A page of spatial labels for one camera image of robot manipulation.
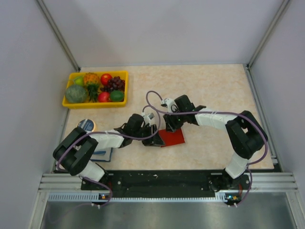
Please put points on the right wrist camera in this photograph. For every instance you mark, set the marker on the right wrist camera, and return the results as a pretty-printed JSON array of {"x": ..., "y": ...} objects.
[{"x": 170, "y": 105}]

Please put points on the yellow plastic tray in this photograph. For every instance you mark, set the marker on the yellow plastic tray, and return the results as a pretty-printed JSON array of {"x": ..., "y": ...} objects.
[{"x": 88, "y": 104}]

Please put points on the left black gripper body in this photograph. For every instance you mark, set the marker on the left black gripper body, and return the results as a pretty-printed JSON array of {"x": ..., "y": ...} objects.
[{"x": 147, "y": 130}]

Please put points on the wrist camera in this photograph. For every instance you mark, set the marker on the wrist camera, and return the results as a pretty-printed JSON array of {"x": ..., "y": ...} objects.
[
  {"x": 148, "y": 118},
  {"x": 170, "y": 105}
]

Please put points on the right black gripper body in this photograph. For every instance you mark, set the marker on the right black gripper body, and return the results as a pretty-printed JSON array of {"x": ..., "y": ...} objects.
[{"x": 175, "y": 121}]

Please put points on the green lime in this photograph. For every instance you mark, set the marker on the green lime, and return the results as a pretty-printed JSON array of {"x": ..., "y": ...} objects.
[{"x": 116, "y": 96}]

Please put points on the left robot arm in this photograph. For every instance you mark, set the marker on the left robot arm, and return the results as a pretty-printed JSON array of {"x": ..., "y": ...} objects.
[{"x": 75, "y": 151}]

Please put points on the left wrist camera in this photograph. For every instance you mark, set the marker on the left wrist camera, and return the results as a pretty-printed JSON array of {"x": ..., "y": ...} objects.
[{"x": 148, "y": 118}]

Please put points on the purple grapes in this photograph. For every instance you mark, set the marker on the purple grapes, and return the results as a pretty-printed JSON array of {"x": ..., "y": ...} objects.
[{"x": 116, "y": 83}]

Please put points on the green melon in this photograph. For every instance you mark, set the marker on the green melon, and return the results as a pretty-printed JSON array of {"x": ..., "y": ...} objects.
[{"x": 76, "y": 94}]

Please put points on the green apple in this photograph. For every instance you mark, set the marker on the green apple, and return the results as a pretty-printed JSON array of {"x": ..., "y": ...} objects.
[{"x": 79, "y": 81}]

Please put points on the orange pineapple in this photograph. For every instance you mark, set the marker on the orange pineapple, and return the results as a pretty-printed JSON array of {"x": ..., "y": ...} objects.
[{"x": 92, "y": 84}]

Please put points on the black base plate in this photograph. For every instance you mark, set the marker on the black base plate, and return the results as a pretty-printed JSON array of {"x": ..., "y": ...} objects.
[{"x": 173, "y": 183}]

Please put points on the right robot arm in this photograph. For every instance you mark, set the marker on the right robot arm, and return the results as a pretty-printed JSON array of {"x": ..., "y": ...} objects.
[{"x": 245, "y": 134}]

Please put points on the red apple bottom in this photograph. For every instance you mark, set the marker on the red apple bottom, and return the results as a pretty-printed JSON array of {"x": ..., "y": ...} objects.
[{"x": 104, "y": 97}]

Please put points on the blue razor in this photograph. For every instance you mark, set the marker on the blue razor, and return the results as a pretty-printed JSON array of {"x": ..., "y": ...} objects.
[{"x": 100, "y": 152}]

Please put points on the grey cable duct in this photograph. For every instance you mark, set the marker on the grey cable duct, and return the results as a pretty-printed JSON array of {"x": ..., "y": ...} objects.
[{"x": 99, "y": 198}]

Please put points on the red paper box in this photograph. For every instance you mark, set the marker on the red paper box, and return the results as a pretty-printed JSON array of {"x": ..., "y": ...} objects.
[{"x": 172, "y": 138}]

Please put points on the red apple top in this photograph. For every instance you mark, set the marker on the red apple top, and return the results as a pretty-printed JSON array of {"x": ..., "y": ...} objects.
[{"x": 105, "y": 78}]

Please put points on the red apple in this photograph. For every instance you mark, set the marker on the red apple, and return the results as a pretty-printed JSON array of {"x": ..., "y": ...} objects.
[
  {"x": 104, "y": 97},
  {"x": 105, "y": 78}
]

